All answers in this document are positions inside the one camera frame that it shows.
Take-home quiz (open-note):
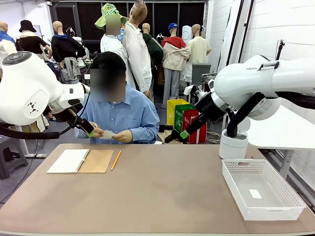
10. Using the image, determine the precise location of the person's left hand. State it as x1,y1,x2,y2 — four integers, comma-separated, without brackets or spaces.
113,129,134,144

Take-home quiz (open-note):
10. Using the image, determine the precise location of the black tripod on white table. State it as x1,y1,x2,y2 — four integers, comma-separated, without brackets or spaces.
275,39,286,62

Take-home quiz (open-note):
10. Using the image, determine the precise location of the mannequin in black sweater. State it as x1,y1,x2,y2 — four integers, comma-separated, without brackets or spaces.
51,21,87,85

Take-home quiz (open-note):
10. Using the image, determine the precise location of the white cylindrical trash bin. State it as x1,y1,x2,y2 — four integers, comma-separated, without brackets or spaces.
219,117,252,160

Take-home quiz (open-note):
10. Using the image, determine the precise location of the grey plastic stool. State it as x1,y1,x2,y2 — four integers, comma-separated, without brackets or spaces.
0,134,29,180

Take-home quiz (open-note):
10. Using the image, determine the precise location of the black arm cable sleeve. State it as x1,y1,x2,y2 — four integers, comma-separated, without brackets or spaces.
225,91,315,138
0,92,92,140

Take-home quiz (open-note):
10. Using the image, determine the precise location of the mannequin in cream shirt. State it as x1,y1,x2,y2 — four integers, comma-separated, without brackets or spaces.
188,24,212,65

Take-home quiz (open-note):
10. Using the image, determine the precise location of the mannequin with black hat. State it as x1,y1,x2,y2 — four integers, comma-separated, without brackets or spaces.
15,19,54,62

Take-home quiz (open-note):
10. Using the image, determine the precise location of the mannequin in blue white top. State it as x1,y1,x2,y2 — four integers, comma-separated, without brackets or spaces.
0,21,18,63

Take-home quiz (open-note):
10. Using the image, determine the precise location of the figure in green checked hat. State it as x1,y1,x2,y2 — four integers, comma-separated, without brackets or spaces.
94,2,129,57

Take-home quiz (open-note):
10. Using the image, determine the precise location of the white notebook paper sheet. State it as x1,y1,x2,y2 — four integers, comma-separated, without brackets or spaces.
99,130,117,141

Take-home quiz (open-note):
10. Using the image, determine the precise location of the white hanging sheet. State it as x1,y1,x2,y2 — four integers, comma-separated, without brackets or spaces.
216,0,237,72

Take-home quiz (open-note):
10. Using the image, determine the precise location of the green recycling bin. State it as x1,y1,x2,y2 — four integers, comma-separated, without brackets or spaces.
174,104,198,135

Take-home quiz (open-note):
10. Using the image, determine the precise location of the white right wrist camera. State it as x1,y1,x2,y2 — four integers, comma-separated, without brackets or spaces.
184,84,200,99

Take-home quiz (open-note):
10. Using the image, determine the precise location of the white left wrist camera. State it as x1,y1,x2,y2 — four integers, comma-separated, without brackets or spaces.
80,83,97,97

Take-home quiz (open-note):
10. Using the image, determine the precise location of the red recycling bin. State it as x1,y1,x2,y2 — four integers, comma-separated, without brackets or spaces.
181,109,209,145

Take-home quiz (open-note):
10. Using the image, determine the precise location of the white mannequin figure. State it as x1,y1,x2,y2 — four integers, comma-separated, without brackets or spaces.
64,25,91,60

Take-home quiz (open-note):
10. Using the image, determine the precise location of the mannequin in red beige jacket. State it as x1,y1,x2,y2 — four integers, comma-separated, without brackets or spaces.
160,23,191,110

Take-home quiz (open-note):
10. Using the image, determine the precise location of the black right arm cable sleeve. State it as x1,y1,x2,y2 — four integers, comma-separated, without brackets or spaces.
225,91,315,138

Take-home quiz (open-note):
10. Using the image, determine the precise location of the seated person in blue shirt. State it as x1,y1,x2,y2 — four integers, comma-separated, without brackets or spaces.
73,81,161,145

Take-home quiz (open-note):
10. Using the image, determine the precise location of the mannequin in dark green hoodie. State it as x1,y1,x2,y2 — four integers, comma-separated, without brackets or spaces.
141,23,164,74

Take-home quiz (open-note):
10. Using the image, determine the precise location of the brown spiral notebook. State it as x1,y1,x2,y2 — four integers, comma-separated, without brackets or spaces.
46,148,115,174

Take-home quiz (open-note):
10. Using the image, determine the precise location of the black left arm cable sleeve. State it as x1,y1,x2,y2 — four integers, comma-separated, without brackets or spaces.
0,92,92,140

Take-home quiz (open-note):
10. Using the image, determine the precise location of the white perforated plastic basket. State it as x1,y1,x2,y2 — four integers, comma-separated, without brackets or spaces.
221,158,307,221

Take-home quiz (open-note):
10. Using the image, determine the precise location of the grey box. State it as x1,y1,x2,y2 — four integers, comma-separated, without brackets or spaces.
191,63,212,86

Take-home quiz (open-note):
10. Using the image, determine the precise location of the person's left forearm blue sleeve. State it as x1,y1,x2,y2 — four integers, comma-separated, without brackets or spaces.
130,121,160,145

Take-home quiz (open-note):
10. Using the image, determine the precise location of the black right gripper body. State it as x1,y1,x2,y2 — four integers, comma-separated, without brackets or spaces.
194,92,219,121

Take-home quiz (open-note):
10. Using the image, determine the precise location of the grey floor cable coil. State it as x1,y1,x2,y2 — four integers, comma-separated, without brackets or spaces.
205,131,222,145

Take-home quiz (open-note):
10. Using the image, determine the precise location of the white desk with metal legs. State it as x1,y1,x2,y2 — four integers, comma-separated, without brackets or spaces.
14,124,48,159

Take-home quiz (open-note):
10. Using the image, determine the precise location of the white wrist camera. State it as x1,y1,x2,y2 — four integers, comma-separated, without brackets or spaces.
184,84,200,99
80,83,97,97

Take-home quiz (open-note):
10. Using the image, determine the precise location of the metal tray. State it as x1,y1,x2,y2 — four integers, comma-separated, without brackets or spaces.
201,72,219,82

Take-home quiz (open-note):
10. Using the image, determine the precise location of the person's right hand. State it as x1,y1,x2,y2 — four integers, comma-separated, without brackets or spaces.
89,121,105,139

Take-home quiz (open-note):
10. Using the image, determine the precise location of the person's right forearm blue sleeve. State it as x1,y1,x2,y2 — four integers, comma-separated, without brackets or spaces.
74,119,92,139

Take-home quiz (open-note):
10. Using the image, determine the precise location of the black stand with wood board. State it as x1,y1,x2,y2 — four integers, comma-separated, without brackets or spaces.
157,124,188,145

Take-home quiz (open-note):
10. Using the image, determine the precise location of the black baseball cap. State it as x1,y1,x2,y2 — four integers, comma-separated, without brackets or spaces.
91,51,127,72

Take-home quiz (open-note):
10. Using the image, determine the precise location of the large white table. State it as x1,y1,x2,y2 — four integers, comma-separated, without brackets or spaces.
247,98,315,179

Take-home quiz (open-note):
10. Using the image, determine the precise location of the yellow recycling bin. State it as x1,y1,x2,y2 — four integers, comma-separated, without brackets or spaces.
166,98,190,127

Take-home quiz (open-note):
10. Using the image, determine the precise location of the yellow pencil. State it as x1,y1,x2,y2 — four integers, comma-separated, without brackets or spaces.
110,149,123,171

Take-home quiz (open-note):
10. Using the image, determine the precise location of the tall mannequin in white shirt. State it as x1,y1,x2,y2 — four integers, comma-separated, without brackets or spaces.
122,0,154,99

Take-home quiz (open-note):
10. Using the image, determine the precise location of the white rectangular label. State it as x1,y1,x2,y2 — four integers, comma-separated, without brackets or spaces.
248,188,263,200

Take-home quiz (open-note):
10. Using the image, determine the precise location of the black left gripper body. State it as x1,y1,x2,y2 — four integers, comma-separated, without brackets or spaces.
53,103,85,123

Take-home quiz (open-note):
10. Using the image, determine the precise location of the black slanted wall pole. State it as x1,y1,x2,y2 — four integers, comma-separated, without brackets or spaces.
230,0,245,66
240,0,254,62

